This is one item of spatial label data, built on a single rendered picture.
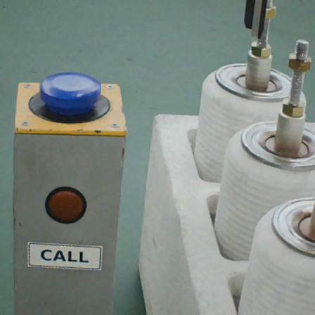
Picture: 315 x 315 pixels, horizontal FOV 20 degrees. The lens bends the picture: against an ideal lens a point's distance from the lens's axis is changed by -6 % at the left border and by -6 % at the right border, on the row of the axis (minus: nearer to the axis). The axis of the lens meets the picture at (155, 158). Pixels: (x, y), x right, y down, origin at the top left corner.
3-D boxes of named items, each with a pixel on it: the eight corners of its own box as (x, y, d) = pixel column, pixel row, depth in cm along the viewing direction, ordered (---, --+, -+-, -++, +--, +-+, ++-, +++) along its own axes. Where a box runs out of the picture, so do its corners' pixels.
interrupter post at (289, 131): (267, 151, 70) (273, 112, 68) (277, 140, 72) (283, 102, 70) (295, 160, 69) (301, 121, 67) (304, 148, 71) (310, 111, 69)
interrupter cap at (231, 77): (240, 108, 76) (242, 100, 76) (200, 72, 82) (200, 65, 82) (311, 102, 79) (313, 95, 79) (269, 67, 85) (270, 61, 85)
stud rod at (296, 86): (280, 130, 69) (293, 40, 66) (287, 126, 70) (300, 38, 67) (291, 135, 69) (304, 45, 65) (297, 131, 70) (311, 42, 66)
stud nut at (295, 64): (283, 65, 67) (284, 55, 67) (293, 60, 68) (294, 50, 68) (304, 74, 66) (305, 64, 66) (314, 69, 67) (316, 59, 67)
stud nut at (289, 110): (276, 110, 69) (278, 100, 68) (287, 105, 70) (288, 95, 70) (297, 119, 68) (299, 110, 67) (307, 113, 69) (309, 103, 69)
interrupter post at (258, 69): (252, 93, 79) (255, 59, 78) (238, 81, 81) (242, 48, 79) (273, 91, 80) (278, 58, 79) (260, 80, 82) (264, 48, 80)
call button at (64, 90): (100, 126, 57) (103, 96, 56) (37, 125, 57) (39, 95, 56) (97, 98, 61) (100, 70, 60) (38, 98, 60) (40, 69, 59)
